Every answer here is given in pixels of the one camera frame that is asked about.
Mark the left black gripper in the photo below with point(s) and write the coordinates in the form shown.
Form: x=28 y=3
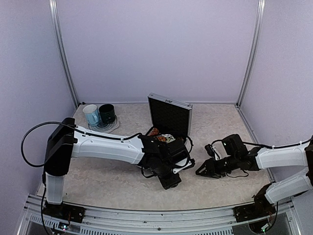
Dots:
x=170 y=183

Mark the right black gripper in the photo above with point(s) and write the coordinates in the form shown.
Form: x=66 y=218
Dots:
x=213 y=173

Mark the clear round dealer button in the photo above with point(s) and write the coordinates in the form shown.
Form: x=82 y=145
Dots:
x=169 y=137

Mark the blue playing card deck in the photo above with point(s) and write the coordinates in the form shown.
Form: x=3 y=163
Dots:
x=161 y=138

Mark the aluminium poker case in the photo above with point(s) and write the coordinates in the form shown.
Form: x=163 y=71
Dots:
x=173 y=117

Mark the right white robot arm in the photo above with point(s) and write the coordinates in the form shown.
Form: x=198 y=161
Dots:
x=263 y=157

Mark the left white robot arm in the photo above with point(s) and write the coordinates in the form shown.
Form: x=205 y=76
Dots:
x=72 y=141

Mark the left chip row in case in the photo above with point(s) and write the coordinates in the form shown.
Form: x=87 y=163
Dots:
x=153 y=132

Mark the grey round coaster tray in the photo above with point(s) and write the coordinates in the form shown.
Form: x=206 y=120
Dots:
x=105 y=128

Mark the dark green mug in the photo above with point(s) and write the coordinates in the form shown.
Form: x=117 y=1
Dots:
x=107 y=113

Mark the light blue mug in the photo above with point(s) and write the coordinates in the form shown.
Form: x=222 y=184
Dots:
x=92 y=115

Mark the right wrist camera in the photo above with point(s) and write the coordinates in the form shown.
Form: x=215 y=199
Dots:
x=212 y=152

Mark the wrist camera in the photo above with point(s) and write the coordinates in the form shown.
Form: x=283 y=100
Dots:
x=183 y=165
x=212 y=152

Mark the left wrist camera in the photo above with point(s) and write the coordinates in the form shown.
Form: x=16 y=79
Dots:
x=183 y=165

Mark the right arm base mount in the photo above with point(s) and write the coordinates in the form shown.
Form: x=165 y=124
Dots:
x=252 y=211

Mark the front aluminium rail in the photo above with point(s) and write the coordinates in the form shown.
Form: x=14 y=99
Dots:
x=105 y=221

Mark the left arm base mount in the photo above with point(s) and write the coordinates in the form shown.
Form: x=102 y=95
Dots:
x=66 y=212

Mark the right aluminium frame post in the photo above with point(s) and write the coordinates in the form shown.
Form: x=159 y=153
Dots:
x=253 y=51

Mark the aluminium frame post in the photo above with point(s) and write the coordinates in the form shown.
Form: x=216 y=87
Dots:
x=253 y=51
x=62 y=52

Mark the left aluminium frame post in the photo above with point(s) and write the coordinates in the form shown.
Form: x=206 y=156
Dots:
x=62 y=52

